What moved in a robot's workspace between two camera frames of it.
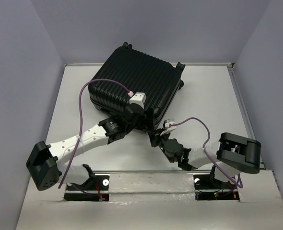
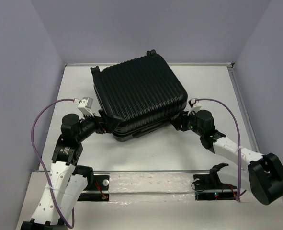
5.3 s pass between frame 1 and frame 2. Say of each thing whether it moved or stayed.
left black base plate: stayed
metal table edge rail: stayed
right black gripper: moved
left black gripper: moved
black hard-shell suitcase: moved
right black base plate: stayed
